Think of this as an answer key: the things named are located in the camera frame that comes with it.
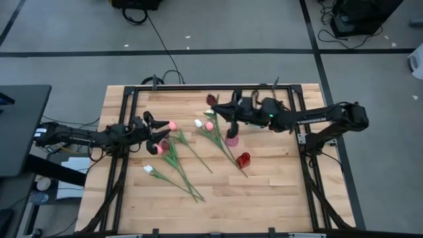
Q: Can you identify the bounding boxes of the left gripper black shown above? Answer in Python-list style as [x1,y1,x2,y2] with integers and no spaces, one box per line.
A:
[130,110,172,156]

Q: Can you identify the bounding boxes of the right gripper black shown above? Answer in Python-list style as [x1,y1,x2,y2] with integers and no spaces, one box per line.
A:
[211,89,266,140]

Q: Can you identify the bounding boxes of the tangled black cables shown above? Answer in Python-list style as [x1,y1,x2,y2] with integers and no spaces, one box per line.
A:
[317,0,384,50]

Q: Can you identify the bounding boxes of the pink glass vase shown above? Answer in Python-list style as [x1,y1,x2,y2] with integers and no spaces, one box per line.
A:
[225,134,240,148]

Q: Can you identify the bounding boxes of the looped black cable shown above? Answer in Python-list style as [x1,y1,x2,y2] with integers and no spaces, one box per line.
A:
[140,69,183,86]

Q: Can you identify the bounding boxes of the white paper sheets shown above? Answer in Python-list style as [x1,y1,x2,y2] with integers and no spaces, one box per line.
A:
[55,156,92,201]

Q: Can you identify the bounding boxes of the red glass vase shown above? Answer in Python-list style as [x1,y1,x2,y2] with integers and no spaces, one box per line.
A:
[235,151,251,169]

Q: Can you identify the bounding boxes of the black desk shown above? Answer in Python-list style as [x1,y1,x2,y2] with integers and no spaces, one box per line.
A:
[0,84,52,179]

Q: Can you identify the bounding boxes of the clear plastic bottle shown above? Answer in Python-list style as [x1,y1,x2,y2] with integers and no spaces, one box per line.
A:
[29,192,50,204]

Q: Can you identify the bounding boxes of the yellow cable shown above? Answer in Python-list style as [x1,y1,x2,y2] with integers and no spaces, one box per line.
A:
[58,145,80,155]

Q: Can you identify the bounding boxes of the round white object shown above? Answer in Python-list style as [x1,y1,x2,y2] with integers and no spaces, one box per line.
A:
[36,177,52,192]

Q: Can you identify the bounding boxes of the black box on floor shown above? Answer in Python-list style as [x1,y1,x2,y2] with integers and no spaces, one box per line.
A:
[110,0,165,11]

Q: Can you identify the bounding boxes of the black equipment case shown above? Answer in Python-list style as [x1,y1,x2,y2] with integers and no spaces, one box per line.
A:
[330,0,404,38]

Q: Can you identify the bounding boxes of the white appliance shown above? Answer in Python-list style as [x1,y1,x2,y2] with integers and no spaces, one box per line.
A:
[407,42,423,81]

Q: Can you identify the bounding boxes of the pink artificial tulip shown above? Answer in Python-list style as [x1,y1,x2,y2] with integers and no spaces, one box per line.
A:
[167,120,213,175]
[204,121,249,179]
[154,145,199,203]

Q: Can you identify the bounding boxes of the long black floor cable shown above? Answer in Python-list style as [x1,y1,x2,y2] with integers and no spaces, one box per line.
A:
[121,6,186,85]

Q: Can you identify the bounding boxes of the black desk foot beam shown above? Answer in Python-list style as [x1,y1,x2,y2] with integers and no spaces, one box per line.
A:
[25,153,87,187]

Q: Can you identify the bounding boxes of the black aluminium table frame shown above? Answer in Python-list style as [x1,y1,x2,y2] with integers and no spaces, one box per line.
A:
[79,83,357,234]

